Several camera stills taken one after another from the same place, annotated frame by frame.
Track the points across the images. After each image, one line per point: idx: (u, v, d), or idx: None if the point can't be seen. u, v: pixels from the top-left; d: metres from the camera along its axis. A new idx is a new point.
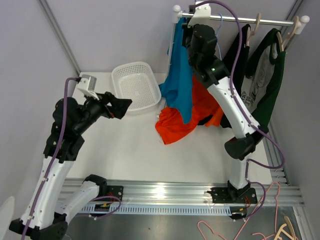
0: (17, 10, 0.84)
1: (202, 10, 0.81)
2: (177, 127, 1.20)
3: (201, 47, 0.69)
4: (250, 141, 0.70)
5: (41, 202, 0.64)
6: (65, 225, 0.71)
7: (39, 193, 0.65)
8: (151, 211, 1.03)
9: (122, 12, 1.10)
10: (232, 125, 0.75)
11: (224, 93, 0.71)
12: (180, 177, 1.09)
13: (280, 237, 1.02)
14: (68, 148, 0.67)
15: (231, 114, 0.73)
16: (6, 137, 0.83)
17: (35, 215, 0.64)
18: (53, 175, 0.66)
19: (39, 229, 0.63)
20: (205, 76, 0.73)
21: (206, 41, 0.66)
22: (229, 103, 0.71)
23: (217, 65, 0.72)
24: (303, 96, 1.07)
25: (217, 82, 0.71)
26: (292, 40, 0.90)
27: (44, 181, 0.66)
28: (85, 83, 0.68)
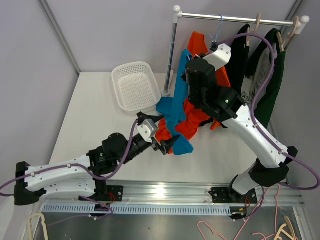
0: (16, 9, 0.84)
1: (223, 53, 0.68)
2: None
3: (201, 81, 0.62)
4: (286, 170, 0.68)
5: (47, 174, 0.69)
6: (34, 199, 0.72)
7: (55, 168, 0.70)
8: (151, 211, 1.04)
9: (122, 12, 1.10)
10: (258, 154, 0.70)
11: (245, 125, 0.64)
12: (180, 177, 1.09)
13: (280, 237, 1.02)
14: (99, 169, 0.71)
15: (256, 145, 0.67)
16: (6, 137, 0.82)
17: (36, 176, 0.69)
18: (75, 169, 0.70)
19: (25, 186, 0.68)
20: (219, 110, 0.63)
21: (204, 73, 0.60)
22: (253, 135, 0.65)
23: (226, 93, 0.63)
24: (303, 96, 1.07)
25: (236, 115, 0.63)
26: (292, 41, 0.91)
27: (66, 166, 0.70)
28: (147, 131, 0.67)
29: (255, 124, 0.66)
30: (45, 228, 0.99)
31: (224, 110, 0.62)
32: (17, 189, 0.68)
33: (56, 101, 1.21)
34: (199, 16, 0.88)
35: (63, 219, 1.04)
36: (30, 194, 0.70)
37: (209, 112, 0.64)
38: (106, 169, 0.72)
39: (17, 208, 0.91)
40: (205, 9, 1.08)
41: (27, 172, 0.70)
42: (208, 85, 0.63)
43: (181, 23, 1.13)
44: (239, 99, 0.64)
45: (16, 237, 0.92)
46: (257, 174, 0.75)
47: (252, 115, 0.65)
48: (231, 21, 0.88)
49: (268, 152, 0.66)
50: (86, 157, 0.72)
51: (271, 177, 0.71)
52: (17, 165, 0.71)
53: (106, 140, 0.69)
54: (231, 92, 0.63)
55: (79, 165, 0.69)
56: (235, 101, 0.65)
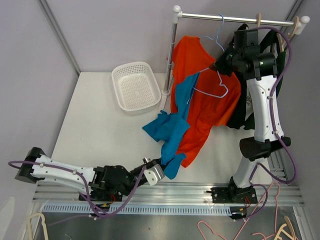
0: (17, 9, 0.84)
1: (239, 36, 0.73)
2: (189, 146, 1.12)
3: (243, 40, 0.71)
4: (267, 147, 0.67)
5: (53, 170, 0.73)
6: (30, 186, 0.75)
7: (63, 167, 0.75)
8: (151, 211, 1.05)
9: (122, 12, 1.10)
10: (255, 125, 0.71)
11: (262, 91, 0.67)
12: (180, 176, 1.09)
13: (280, 237, 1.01)
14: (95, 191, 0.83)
15: (258, 114, 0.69)
16: (6, 136, 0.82)
17: (43, 167, 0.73)
18: (77, 178, 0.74)
19: (30, 172, 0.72)
20: (250, 65, 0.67)
21: (246, 32, 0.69)
22: (263, 103, 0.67)
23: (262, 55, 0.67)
24: (303, 96, 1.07)
25: (260, 78, 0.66)
26: (292, 41, 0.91)
27: (72, 171, 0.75)
28: (153, 178, 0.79)
29: (270, 97, 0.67)
30: (45, 228, 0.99)
31: (253, 66, 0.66)
32: (22, 172, 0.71)
33: (56, 101, 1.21)
34: (199, 16, 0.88)
35: (63, 219, 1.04)
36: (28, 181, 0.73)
37: (241, 66, 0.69)
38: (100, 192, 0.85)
39: (17, 208, 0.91)
40: (205, 9, 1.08)
41: (38, 159, 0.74)
42: (248, 45, 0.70)
43: (181, 23, 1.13)
44: (273, 68, 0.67)
45: (16, 237, 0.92)
46: (243, 142, 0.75)
47: (273, 86, 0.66)
48: (230, 21, 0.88)
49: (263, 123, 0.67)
50: (92, 173, 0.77)
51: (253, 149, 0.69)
52: (32, 149, 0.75)
53: (111, 170, 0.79)
54: (270, 57, 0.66)
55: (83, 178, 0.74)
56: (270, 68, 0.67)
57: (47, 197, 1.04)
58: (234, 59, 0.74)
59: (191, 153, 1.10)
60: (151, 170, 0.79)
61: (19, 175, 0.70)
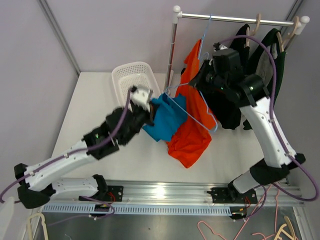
0: (16, 9, 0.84)
1: None
2: (191, 148, 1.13)
3: (225, 65, 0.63)
4: (285, 172, 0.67)
5: (47, 170, 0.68)
6: (46, 198, 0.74)
7: (55, 161, 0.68)
8: (151, 211, 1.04)
9: (122, 12, 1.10)
10: (264, 150, 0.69)
11: (261, 116, 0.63)
12: (180, 176, 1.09)
13: (280, 237, 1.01)
14: (99, 150, 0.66)
15: (265, 140, 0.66)
16: (6, 136, 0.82)
17: (35, 174, 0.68)
18: (74, 157, 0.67)
19: (28, 187, 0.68)
20: (240, 93, 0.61)
21: (227, 56, 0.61)
22: (267, 129, 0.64)
23: (250, 81, 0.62)
24: (303, 96, 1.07)
25: (255, 104, 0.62)
26: (292, 41, 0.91)
27: (63, 156, 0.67)
28: (144, 93, 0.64)
29: (271, 119, 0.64)
30: (45, 228, 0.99)
31: (247, 95, 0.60)
32: (20, 191, 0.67)
33: (56, 101, 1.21)
34: (199, 16, 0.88)
35: (63, 219, 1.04)
36: (37, 194, 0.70)
37: (231, 95, 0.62)
38: (107, 151, 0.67)
39: (16, 208, 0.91)
40: (205, 9, 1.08)
41: (26, 172, 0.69)
42: (232, 71, 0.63)
43: (181, 23, 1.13)
44: (264, 90, 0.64)
45: (16, 237, 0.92)
46: (256, 169, 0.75)
47: (270, 109, 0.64)
48: (230, 21, 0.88)
49: (274, 150, 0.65)
50: (83, 142, 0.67)
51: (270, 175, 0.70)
52: (15, 168, 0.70)
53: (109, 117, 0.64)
54: (257, 80, 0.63)
55: (77, 151, 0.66)
56: (260, 90, 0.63)
57: None
58: (216, 82, 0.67)
59: (194, 154, 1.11)
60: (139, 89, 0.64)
61: (22, 198, 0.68)
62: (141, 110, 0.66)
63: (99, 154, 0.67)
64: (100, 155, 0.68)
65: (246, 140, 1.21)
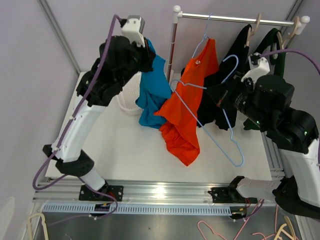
0: (17, 9, 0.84)
1: (264, 64, 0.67)
2: (189, 145, 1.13)
3: (274, 102, 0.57)
4: None
5: (67, 140, 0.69)
6: (89, 163, 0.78)
7: (67, 130, 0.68)
8: (151, 211, 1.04)
9: (122, 12, 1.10)
10: (303, 189, 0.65)
11: (310, 161, 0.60)
12: (180, 176, 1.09)
13: (280, 237, 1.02)
14: (98, 92, 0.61)
15: (307, 181, 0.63)
16: (6, 136, 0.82)
17: (60, 148, 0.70)
18: (81, 116, 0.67)
19: (63, 161, 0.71)
20: (292, 138, 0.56)
21: (283, 94, 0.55)
22: (312, 172, 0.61)
23: (300, 121, 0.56)
24: (303, 96, 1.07)
25: (307, 150, 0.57)
26: (292, 41, 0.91)
27: (71, 120, 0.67)
28: (134, 21, 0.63)
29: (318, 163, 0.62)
30: (45, 227, 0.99)
31: (298, 140, 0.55)
32: (60, 168, 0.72)
33: (56, 101, 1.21)
34: (199, 16, 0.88)
35: (63, 219, 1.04)
36: (78, 161, 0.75)
37: (280, 139, 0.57)
38: (108, 91, 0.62)
39: (17, 208, 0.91)
40: (205, 9, 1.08)
41: (52, 148, 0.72)
42: (282, 109, 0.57)
43: (181, 23, 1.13)
44: (315, 131, 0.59)
45: (16, 236, 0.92)
46: (285, 200, 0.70)
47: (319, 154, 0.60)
48: (231, 20, 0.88)
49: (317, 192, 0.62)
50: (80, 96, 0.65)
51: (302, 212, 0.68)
52: (44, 150, 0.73)
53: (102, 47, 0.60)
54: (307, 119, 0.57)
55: (79, 109, 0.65)
56: (310, 131, 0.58)
57: (47, 197, 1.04)
58: (254, 113, 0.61)
59: (193, 152, 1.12)
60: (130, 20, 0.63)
61: (66, 171, 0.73)
62: (137, 49, 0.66)
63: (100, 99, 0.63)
64: (99, 101, 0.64)
65: (246, 140, 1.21)
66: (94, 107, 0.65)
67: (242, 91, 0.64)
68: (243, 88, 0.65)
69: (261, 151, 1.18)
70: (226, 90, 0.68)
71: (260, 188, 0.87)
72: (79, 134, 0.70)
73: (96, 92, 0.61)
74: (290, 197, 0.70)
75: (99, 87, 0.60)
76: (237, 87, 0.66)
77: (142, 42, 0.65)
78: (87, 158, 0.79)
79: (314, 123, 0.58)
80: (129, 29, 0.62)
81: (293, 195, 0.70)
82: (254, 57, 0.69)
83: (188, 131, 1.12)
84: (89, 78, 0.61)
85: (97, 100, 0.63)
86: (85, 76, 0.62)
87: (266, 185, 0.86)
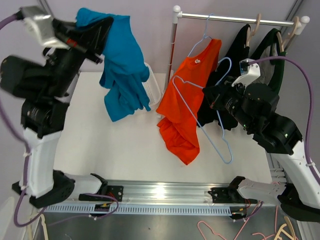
0: (16, 10, 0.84)
1: (254, 69, 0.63)
2: (189, 144, 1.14)
3: (261, 109, 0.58)
4: None
5: (31, 175, 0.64)
6: (69, 185, 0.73)
7: (27, 167, 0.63)
8: (151, 211, 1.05)
9: (122, 12, 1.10)
10: (300, 190, 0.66)
11: (299, 162, 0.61)
12: (180, 176, 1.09)
13: (280, 237, 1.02)
14: (43, 120, 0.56)
15: (301, 182, 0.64)
16: (6, 136, 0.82)
17: (27, 186, 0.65)
18: (35, 150, 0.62)
19: (36, 197, 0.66)
20: (275, 141, 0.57)
21: (269, 102, 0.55)
22: (303, 173, 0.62)
23: (282, 125, 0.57)
24: (304, 97, 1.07)
25: (292, 151, 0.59)
26: (292, 41, 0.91)
27: (28, 156, 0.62)
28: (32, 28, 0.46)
29: (309, 164, 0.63)
30: (45, 228, 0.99)
31: (280, 143, 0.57)
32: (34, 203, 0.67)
33: None
34: (199, 16, 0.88)
35: (63, 219, 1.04)
36: (54, 191, 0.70)
37: (263, 143, 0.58)
38: (54, 117, 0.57)
39: None
40: (205, 10, 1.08)
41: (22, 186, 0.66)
42: (269, 115, 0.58)
43: (181, 23, 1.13)
44: (298, 134, 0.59)
45: (16, 237, 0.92)
46: (289, 207, 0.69)
47: (307, 154, 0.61)
48: (231, 20, 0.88)
49: (313, 192, 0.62)
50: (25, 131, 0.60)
51: (300, 215, 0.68)
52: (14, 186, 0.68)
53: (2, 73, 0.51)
54: (290, 124, 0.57)
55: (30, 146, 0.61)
56: (292, 133, 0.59)
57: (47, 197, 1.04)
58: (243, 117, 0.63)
59: (193, 151, 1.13)
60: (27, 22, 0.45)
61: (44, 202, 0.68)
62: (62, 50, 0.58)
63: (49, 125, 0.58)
64: (49, 129, 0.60)
65: (246, 140, 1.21)
66: (45, 138, 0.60)
67: (233, 96, 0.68)
68: (234, 92, 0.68)
69: (261, 151, 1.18)
70: (218, 93, 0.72)
71: (263, 192, 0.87)
72: (42, 165, 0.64)
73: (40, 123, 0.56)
74: (294, 202, 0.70)
75: (42, 116, 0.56)
76: (228, 90, 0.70)
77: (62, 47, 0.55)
78: (65, 182, 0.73)
79: (296, 125, 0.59)
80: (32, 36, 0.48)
81: (297, 201, 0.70)
82: (243, 63, 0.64)
83: (188, 131, 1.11)
84: (30, 108, 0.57)
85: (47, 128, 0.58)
86: (25, 106, 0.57)
87: (270, 190, 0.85)
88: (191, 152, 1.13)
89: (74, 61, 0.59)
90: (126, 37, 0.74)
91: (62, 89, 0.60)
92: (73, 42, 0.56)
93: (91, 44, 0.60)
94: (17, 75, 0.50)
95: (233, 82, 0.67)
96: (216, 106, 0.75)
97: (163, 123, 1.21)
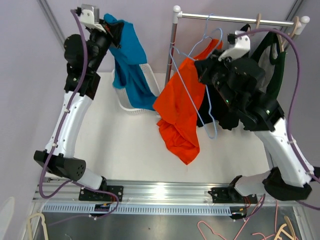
0: (17, 10, 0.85)
1: (243, 42, 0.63)
2: (189, 144, 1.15)
3: (246, 84, 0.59)
4: (308, 190, 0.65)
5: (64, 133, 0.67)
6: (84, 163, 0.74)
7: (62, 123, 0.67)
8: (151, 211, 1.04)
9: (122, 12, 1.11)
10: (282, 169, 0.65)
11: (280, 139, 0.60)
12: (180, 176, 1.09)
13: (280, 237, 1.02)
14: (88, 85, 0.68)
15: (283, 161, 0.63)
16: (7, 135, 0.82)
17: (57, 144, 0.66)
18: (74, 107, 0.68)
19: (63, 156, 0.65)
20: (257, 118, 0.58)
21: (254, 78, 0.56)
22: (285, 151, 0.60)
23: (265, 102, 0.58)
24: (304, 96, 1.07)
25: (274, 128, 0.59)
26: (292, 41, 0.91)
27: (66, 113, 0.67)
28: (88, 13, 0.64)
29: (290, 141, 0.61)
30: (45, 227, 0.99)
31: (262, 120, 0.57)
32: (60, 164, 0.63)
33: (57, 101, 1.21)
34: (199, 16, 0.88)
35: (63, 219, 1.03)
36: (75, 160, 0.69)
37: (245, 120, 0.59)
38: (94, 83, 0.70)
39: (17, 207, 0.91)
40: (205, 9, 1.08)
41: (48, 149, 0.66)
42: (252, 91, 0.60)
43: (181, 23, 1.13)
44: (279, 111, 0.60)
45: (16, 237, 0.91)
46: (273, 187, 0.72)
47: (289, 131, 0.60)
48: (231, 20, 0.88)
49: (295, 171, 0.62)
50: (67, 93, 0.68)
51: (285, 195, 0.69)
52: (37, 154, 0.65)
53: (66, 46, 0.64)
54: (273, 101, 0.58)
55: (74, 99, 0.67)
56: (275, 111, 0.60)
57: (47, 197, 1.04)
58: (225, 91, 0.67)
59: (192, 151, 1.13)
60: (88, 10, 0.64)
61: (67, 165, 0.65)
62: (97, 35, 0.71)
63: (89, 89, 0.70)
64: (89, 93, 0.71)
65: (245, 140, 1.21)
66: (85, 98, 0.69)
67: (219, 71, 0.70)
68: (221, 66, 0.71)
69: (261, 151, 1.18)
70: (205, 67, 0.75)
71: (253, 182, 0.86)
72: (75, 123, 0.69)
73: (85, 85, 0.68)
74: (277, 182, 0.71)
75: (87, 81, 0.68)
76: (216, 64, 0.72)
77: (101, 30, 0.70)
78: (80, 159, 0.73)
79: (278, 104, 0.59)
80: (87, 23, 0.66)
81: (279, 180, 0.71)
82: (230, 36, 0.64)
83: (188, 131, 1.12)
84: (75, 76, 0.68)
85: (88, 88, 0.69)
86: (70, 76, 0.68)
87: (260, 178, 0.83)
88: (189, 152, 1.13)
89: (106, 46, 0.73)
90: (133, 38, 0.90)
91: (98, 66, 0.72)
92: (107, 28, 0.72)
93: (114, 36, 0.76)
94: (76, 46, 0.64)
95: (221, 57, 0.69)
96: (203, 81, 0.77)
97: (163, 123, 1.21)
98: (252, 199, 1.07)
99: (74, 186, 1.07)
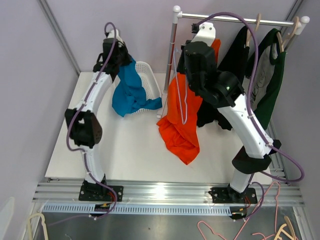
0: (17, 11, 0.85)
1: (206, 31, 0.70)
2: (189, 144, 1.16)
3: (200, 64, 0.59)
4: (268, 161, 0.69)
5: (93, 97, 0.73)
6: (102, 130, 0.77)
7: (91, 90, 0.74)
8: (151, 211, 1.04)
9: (122, 12, 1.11)
10: (245, 144, 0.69)
11: (241, 114, 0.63)
12: (181, 176, 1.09)
13: (280, 237, 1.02)
14: (110, 69, 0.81)
15: (246, 135, 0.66)
16: (7, 135, 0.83)
17: (87, 104, 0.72)
18: (101, 81, 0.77)
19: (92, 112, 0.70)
20: (218, 95, 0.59)
21: (203, 55, 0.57)
22: (246, 125, 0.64)
23: (225, 79, 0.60)
24: (304, 96, 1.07)
25: (234, 104, 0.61)
26: (292, 41, 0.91)
27: (94, 84, 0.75)
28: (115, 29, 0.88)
29: (250, 115, 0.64)
30: (45, 228, 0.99)
31: (223, 96, 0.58)
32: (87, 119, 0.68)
33: (57, 101, 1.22)
34: (199, 16, 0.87)
35: (63, 219, 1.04)
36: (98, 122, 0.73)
37: (209, 97, 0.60)
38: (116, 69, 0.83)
39: (17, 207, 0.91)
40: (205, 9, 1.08)
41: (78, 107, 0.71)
42: (207, 70, 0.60)
43: (181, 23, 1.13)
44: (239, 87, 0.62)
45: (16, 237, 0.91)
46: (239, 162, 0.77)
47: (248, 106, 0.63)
48: (231, 21, 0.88)
49: (255, 143, 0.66)
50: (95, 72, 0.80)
51: (250, 168, 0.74)
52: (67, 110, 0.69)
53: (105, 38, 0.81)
54: (231, 77, 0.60)
55: (101, 74, 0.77)
56: (235, 87, 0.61)
57: (47, 197, 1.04)
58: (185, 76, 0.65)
59: (192, 151, 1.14)
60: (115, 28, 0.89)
61: (92, 123, 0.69)
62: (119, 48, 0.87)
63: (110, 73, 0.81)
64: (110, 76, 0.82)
65: None
66: (107, 77, 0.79)
67: None
68: None
69: None
70: None
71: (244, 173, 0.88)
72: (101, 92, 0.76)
73: (109, 68, 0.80)
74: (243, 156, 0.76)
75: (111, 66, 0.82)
76: None
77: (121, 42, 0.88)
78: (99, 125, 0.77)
79: (238, 81, 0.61)
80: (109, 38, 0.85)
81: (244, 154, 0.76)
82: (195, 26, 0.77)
83: (188, 131, 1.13)
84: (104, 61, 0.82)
85: (112, 70, 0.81)
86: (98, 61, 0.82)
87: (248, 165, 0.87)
88: (190, 151, 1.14)
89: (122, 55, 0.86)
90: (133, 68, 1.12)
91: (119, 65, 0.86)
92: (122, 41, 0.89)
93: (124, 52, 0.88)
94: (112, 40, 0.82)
95: None
96: None
97: (163, 122, 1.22)
98: (253, 200, 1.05)
99: (74, 186, 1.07)
